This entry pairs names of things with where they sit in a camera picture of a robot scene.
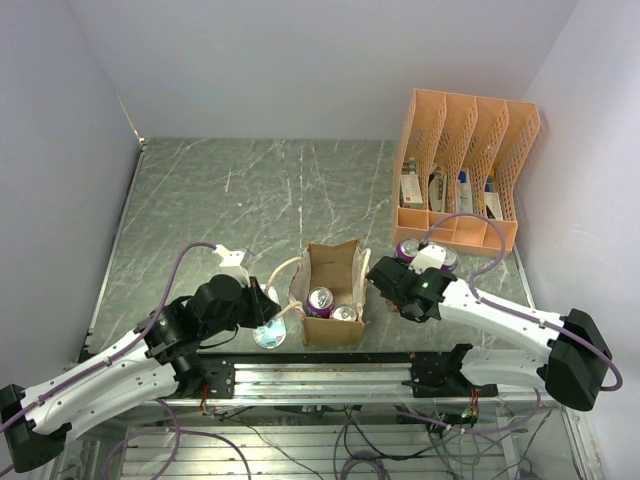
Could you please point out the silver top soda can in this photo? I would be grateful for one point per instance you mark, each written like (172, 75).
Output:
(344, 312)

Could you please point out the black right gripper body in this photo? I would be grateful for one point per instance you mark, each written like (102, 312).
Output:
(402, 309)

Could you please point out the purple Fanta can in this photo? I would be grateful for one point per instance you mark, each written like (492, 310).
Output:
(407, 250)
(451, 259)

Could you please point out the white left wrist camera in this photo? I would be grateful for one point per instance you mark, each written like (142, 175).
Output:
(235, 263)

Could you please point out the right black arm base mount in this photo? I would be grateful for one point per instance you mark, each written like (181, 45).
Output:
(439, 375)

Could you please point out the blue correction tape package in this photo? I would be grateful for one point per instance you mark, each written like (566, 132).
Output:
(271, 335)

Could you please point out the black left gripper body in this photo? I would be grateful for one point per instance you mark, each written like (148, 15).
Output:
(241, 312)

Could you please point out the white red box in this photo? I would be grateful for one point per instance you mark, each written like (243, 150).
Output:
(411, 195)

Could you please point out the aluminium frame rail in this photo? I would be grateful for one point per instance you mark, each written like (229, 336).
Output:
(276, 384)

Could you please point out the canvas bag with rope handles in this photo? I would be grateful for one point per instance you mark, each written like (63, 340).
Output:
(340, 268)

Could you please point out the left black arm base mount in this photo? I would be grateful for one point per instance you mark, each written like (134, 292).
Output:
(219, 381)

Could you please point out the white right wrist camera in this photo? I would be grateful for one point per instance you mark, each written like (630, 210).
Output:
(430, 256)

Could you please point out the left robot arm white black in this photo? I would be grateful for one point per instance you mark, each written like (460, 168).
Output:
(157, 359)

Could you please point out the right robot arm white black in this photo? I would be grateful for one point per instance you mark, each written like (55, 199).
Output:
(566, 355)

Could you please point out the white blue tube box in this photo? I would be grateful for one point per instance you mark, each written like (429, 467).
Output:
(464, 193)

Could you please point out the orange plastic file organizer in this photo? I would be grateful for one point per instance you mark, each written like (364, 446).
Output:
(460, 131)

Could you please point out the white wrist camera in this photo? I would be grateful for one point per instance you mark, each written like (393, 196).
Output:
(235, 263)
(430, 256)

